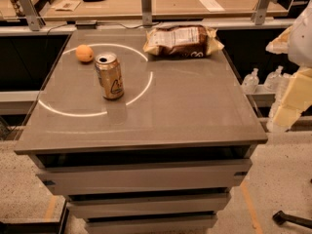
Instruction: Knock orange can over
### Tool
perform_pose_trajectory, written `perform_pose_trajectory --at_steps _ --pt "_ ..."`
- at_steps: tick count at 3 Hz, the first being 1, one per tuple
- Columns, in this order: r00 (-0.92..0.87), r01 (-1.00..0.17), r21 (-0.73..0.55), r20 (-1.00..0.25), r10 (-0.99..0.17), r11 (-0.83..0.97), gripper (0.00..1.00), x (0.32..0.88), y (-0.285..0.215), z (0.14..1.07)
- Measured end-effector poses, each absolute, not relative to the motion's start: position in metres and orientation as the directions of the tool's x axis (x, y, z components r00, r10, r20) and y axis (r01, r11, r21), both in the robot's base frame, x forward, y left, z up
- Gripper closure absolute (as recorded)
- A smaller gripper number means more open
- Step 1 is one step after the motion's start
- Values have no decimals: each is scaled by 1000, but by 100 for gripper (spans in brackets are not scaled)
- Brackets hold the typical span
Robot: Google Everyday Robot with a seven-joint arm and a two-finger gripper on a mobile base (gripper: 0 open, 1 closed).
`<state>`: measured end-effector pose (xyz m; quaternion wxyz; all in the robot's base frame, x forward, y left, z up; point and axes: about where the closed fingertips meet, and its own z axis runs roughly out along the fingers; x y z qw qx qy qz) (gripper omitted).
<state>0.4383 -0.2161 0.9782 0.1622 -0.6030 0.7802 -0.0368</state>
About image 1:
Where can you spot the grey metal bracket centre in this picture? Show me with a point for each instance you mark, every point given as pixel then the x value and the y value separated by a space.
pixel 146 8

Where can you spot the clear plastic bottle right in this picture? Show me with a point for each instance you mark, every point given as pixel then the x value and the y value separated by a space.
pixel 272 80

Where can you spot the white paper note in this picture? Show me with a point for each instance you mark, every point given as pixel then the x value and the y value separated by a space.
pixel 212 6

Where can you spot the brown chip bag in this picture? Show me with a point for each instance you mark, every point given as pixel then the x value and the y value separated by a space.
pixel 186 41

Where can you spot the small card on desk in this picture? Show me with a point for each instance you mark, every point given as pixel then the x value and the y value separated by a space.
pixel 66 5

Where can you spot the black chair base leg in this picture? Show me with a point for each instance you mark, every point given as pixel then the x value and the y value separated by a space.
pixel 280 218

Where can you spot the clear plastic bottle left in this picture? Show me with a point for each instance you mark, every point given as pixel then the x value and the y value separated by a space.
pixel 250 82

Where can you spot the grey metal bracket left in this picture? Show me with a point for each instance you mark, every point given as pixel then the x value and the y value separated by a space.
pixel 30 14

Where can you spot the grey drawer cabinet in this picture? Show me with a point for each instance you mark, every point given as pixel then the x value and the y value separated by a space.
pixel 162 157

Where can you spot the orange fruit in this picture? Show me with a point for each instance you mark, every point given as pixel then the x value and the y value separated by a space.
pixel 84 53

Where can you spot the clear plastic bottle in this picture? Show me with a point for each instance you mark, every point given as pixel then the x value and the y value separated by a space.
pixel 250 82
pixel 272 80

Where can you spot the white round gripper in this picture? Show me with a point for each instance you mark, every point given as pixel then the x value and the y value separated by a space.
pixel 301 46

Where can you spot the orange soda can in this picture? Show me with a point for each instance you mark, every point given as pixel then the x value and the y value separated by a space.
pixel 109 75

